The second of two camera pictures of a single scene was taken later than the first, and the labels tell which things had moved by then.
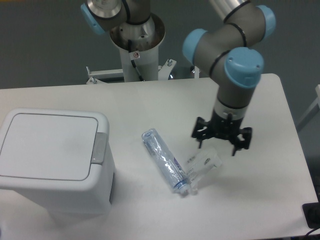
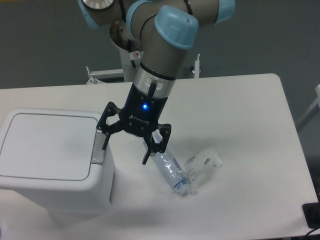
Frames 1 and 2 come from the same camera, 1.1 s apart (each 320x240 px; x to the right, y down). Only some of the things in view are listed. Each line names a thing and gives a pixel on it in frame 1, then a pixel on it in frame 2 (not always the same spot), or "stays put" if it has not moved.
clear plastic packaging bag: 200,165 stays put
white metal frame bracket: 164,72 stays put
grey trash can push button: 99,149 stays put
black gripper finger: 202,130 → 110,109
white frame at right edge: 311,113 stays put
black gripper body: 228,129 → 141,111
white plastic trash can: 47,154 stays put
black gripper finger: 247,133 → 153,147
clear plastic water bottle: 168,165 stays put
